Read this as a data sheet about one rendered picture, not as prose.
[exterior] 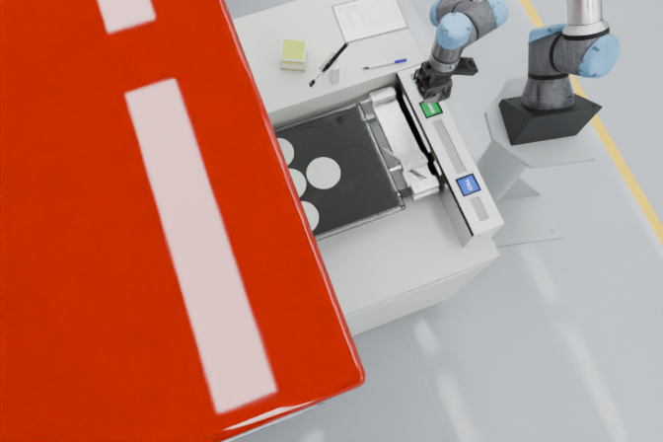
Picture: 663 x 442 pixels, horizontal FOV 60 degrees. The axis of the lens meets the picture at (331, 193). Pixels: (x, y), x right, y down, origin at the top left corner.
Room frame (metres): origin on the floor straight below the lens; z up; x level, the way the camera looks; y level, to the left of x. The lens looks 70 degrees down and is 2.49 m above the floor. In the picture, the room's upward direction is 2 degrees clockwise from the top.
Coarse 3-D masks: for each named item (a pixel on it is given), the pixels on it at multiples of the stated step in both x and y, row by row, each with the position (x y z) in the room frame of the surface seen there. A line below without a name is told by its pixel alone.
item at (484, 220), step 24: (408, 72) 0.95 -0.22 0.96; (408, 96) 0.87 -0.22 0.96; (432, 120) 0.79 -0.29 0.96; (432, 144) 0.72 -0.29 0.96; (456, 144) 0.72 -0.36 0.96; (456, 168) 0.65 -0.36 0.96; (456, 192) 0.57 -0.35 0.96; (480, 192) 0.57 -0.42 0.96; (480, 216) 0.50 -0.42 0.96; (480, 240) 0.47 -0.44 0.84
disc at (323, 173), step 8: (320, 160) 0.68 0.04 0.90; (328, 160) 0.68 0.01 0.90; (312, 168) 0.65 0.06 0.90; (320, 168) 0.66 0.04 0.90; (328, 168) 0.66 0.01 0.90; (336, 168) 0.66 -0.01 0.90; (312, 176) 0.63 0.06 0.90; (320, 176) 0.63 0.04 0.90; (328, 176) 0.63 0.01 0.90; (336, 176) 0.63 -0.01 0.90; (320, 184) 0.60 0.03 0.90; (328, 184) 0.60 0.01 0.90
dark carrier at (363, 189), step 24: (336, 120) 0.81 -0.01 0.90; (360, 120) 0.82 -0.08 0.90; (312, 144) 0.73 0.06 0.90; (336, 144) 0.73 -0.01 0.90; (360, 144) 0.74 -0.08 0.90; (288, 168) 0.65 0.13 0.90; (360, 168) 0.66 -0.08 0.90; (312, 192) 0.58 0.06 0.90; (336, 192) 0.58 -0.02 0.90; (360, 192) 0.58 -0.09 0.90; (384, 192) 0.58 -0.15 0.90; (336, 216) 0.51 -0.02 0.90; (360, 216) 0.51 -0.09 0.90
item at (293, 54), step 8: (288, 40) 1.00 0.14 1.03; (296, 40) 1.00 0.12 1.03; (304, 40) 1.01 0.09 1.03; (288, 48) 0.98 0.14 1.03; (296, 48) 0.98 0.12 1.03; (304, 48) 0.98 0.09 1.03; (280, 56) 0.95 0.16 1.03; (288, 56) 0.95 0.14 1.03; (296, 56) 0.95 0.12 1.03; (304, 56) 0.95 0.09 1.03; (288, 64) 0.94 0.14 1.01; (296, 64) 0.94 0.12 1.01; (304, 64) 0.94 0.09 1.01
